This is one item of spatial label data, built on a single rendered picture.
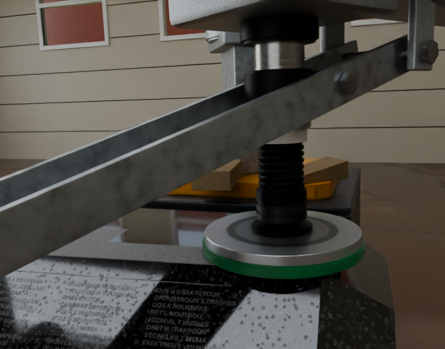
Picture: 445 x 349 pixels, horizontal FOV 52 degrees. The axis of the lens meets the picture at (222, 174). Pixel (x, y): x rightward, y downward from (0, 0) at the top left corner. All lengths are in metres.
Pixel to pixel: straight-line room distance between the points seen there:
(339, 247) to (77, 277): 0.34
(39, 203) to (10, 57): 8.65
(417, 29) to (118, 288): 0.53
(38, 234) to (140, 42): 7.21
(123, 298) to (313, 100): 0.34
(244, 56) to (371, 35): 5.43
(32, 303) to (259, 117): 0.38
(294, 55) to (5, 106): 8.66
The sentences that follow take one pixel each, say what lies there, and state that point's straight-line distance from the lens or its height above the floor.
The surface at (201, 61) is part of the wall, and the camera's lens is 7.12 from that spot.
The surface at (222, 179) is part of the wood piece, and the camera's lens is 1.12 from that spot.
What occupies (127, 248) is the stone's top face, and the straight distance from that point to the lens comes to 0.67.
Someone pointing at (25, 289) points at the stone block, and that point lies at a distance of 0.68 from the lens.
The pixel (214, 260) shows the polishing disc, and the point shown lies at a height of 0.81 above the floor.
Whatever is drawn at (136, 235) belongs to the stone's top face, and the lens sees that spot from 0.72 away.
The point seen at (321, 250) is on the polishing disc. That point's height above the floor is 0.83.
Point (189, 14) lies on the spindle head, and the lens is 0.59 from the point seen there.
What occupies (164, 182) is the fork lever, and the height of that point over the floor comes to 0.93.
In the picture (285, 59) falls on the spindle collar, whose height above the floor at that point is 1.05.
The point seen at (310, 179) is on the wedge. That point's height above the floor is 0.79.
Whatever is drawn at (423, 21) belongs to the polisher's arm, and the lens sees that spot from 0.71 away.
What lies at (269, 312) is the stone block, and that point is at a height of 0.76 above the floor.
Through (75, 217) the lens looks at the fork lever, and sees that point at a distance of 0.40.
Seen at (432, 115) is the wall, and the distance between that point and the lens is 6.72.
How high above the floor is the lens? 1.01
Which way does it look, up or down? 10 degrees down
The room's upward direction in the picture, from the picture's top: 2 degrees counter-clockwise
